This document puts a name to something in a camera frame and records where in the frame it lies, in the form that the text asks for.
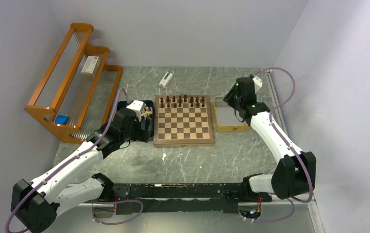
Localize yellow metal tin tray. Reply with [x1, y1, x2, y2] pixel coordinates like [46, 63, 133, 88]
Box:
[212, 96, 251, 133]

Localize white plastic clip device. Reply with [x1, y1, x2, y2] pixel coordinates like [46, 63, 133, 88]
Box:
[159, 72, 174, 88]

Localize orange wooden rack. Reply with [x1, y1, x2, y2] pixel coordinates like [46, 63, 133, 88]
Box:
[24, 23, 123, 144]

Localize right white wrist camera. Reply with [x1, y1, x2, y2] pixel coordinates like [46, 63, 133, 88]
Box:
[252, 76, 263, 93]

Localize light wooden chess pieces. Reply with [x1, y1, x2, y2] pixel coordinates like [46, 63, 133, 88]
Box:
[141, 106, 153, 119]

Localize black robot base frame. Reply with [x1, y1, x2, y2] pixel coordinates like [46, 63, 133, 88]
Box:
[95, 183, 272, 215]

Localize blue plastic tray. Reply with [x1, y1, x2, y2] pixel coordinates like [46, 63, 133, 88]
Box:
[117, 100, 155, 139]

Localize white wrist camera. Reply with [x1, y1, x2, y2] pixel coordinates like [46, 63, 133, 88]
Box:
[126, 100, 145, 122]
[252, 76, 263, 93]

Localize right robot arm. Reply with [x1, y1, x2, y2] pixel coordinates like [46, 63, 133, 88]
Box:
[223, 76, 316, 201]

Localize blue small box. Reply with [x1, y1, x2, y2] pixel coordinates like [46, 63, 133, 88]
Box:
[54, 115, 69, 125]

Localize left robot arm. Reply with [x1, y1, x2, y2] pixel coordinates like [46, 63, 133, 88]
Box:
[5, 100, 145, 233]

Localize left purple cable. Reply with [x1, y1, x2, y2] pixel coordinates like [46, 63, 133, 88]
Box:
[4, 88, 129, 233]

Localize white red small box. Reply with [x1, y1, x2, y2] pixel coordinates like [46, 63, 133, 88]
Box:
[81, 56, 100, 76]

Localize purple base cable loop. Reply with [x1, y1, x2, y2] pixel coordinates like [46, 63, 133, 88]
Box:
[91, 199, 144, 226]

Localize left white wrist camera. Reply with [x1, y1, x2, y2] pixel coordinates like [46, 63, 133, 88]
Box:
[126, 100, 145, 122]

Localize wooden chess board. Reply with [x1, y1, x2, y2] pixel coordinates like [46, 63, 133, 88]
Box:
[153, 95, 215, 148]

